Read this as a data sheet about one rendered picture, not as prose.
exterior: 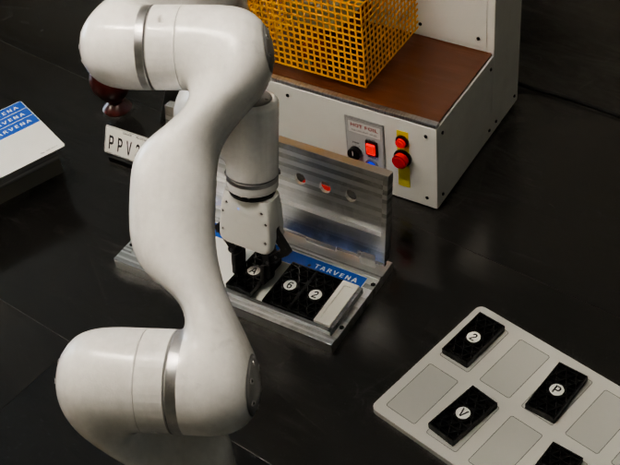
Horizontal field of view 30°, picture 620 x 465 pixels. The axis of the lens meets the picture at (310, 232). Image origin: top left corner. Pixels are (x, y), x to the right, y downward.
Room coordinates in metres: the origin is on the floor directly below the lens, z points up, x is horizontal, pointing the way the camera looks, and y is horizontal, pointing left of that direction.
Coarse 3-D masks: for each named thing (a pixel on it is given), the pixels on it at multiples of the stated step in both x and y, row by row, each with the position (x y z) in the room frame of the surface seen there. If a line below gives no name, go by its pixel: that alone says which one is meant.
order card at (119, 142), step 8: (112, 128) 1.77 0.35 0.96; (112, 136) 1.76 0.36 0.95; (120, 136) 1.76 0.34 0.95; (128, 136) 1.75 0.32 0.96; (136, 136) 1.74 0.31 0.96; (104, 144) 1.77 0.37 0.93; (112, 144) 1.76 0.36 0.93; (120, 144) 1.75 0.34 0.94; (128, 144) 1.74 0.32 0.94; (136, 144) 1.73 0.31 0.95; (112, 152) 1.75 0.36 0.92; (120, 152) 1.74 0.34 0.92; (128, 152) 1.73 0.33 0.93; (136, 152) 1.72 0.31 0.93
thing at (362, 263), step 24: (216, 216) 1.53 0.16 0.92; (288, 240) 1.45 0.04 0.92; (120, 264) 1.44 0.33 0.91; (336, 264) 1.37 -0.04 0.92; (360, 264) 1.37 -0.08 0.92; (384, 264) 1.35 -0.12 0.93; (240, 312) 1.30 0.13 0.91; (264, 312) 1.28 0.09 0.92; (360, 312) 1.27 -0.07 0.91; (288, 336) 1.24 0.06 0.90; (312, 336) 1.22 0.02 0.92; (336, 336) 1.21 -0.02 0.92
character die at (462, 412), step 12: (468, 396) 1.06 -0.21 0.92; (480, 396) 1.06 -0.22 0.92; (456, 408) 1.04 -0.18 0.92; (468, 408) 1.04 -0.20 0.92; (480, 408) 1.04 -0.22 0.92; (492, 408) 1.04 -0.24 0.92; (432, 420) 1.03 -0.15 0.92; (444, 420) 1.03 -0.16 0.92; (456, 420) 1.03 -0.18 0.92; (468, 420) 1.02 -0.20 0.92; (480, 420) 1.02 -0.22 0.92; (444, 432) 1.01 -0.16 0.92; (456, 432) 1.00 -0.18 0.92; (468, 432) 1.01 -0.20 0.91
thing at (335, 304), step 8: (344, 280) 1.32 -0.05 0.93; (344, 288) 1.31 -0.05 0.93; (352, 288) 1.30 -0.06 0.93; (336, 296) 1.29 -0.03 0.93; (344, 296) 1.29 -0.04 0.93; (328, 304) 1.27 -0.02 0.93; (336, 304) 1.27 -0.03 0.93; (344, 304) 1.27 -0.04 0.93; (320, 312) 1.26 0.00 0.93; (328, 312) 1.26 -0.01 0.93; (336, 312) 1.25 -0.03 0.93; (320, 320) 1.24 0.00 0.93; (328, 320) 1.24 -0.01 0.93
